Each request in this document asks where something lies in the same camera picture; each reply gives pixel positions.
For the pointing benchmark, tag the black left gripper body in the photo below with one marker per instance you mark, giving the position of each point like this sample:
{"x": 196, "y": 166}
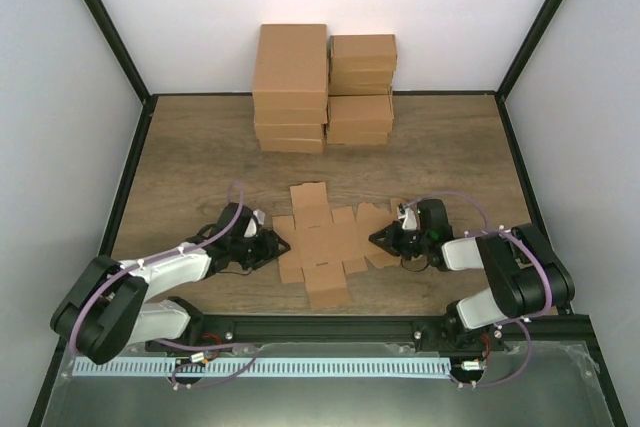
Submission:
{"x": 249, "y": 254}

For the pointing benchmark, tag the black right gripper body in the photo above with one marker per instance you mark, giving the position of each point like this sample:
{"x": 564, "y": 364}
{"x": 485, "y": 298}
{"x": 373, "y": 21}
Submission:
{"x": 414, "y": 245}

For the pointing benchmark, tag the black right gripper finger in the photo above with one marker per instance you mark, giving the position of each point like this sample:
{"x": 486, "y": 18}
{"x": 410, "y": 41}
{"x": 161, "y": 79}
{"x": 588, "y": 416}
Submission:
{"x": 387, "y": 234}
{"x": 382, "y": 251}

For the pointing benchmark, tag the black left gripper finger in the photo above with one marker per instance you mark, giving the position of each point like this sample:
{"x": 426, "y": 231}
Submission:
{"x": 274, "y": 240}
{"x": 274, "y": 255}

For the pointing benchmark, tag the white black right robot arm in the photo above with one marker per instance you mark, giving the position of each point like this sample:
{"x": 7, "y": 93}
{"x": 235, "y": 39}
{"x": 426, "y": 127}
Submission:
{"x": 525, "y": 276}

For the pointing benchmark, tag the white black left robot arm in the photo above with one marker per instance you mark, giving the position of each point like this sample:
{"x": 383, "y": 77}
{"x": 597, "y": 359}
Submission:
{"x": 113, "y": 304}

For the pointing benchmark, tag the bottom large cardboard box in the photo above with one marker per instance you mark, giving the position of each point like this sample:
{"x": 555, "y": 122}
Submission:
{"x": 304, "y": 146}

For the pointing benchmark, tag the large cardboard box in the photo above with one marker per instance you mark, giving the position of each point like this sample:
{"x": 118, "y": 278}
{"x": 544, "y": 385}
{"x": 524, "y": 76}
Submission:
{"x": 304, "y": 146}
{"x": 289, "y": 116}
{"x": 290, "y": 131}
{"x": 291, "y": 67}

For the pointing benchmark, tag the bottom small cardboard box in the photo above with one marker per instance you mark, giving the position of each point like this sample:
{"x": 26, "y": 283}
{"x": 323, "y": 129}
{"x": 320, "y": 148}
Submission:
{"x": 357, "y": 138}

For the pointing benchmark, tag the small cardboard box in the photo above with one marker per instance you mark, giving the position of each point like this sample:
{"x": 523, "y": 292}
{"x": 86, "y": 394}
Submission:
{"x": 363, "y": 52}
{"x": 357, "y": 138}
{"x": 350, "y": 82}
{"x": 372, "y": 113}

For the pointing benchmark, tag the upper small cardboard box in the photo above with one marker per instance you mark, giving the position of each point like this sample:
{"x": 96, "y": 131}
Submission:
{"x": 350, "y": 82}

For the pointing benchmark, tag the top small cardboard box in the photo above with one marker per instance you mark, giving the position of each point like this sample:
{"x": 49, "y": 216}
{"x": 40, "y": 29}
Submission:
{"x": 363, "y": 52}

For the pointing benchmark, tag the top large cardboard box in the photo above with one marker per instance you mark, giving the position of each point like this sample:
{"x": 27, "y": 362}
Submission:
{"x": 291, "y": 67}

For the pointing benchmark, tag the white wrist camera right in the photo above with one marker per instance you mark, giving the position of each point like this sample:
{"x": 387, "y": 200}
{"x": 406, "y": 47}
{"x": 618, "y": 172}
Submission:
{"x": 407, "y": 217}

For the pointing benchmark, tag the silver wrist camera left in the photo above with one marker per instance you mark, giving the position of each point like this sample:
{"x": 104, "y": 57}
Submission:
{"x": 255, "y": 223}

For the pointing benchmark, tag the black cage frame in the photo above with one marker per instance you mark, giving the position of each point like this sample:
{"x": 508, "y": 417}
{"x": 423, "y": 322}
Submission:
{"x": 148, "y": 103}

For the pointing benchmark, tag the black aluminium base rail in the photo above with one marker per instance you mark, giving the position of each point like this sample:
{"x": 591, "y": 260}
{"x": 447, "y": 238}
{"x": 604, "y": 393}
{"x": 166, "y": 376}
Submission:
{"x": 424, "y": 333}

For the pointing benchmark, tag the light blue slotted cable duct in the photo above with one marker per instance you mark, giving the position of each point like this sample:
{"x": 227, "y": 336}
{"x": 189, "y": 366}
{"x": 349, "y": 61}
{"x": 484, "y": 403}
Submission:
{"x": 421, "y": 368}

